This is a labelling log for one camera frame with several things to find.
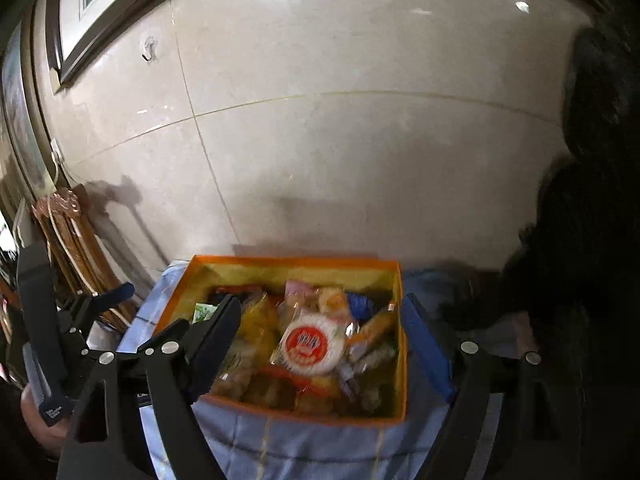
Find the orange cardboard box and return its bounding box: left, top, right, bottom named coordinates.
left=150, top=255, right=408, bottom=428

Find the pile of assorted snacks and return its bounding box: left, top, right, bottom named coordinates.
left=192, top=280, right=401, bottom=416

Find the blue white cookie packet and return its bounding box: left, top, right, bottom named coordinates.
left=347, top=292, right=373, bottom=321

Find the dark carved wooden furniture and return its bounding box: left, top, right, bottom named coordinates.
left=500, top=10, right=640, bottom=480

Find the carved light wooden chair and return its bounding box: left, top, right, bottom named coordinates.
left=30, top=185, right=146, bottom=336

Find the pink cloth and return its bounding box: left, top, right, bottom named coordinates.
left=492, top=310, right=543, bottom=361

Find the white power cable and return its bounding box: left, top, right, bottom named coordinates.
left=44, top=160, right=63, bottom=195

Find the blue striped tablecloth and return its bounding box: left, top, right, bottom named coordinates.
left=115, top=260, right=501, bottom=480

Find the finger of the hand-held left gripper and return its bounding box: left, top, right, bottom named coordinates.
left=57, top=282, right=136, bottom=341
left=82, top=319, right=191, bottom=361

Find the round red label cracker packet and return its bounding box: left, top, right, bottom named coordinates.
left=270, top=310, right=348, bottom=378

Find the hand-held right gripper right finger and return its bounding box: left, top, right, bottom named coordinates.
left=402, top=294, right=576, bottom=480

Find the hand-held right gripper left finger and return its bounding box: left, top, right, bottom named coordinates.
left=57, top=295, right=243, bottom=480

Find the person's left hand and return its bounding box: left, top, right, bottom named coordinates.
left=22, top=390, right=68, bottom=461

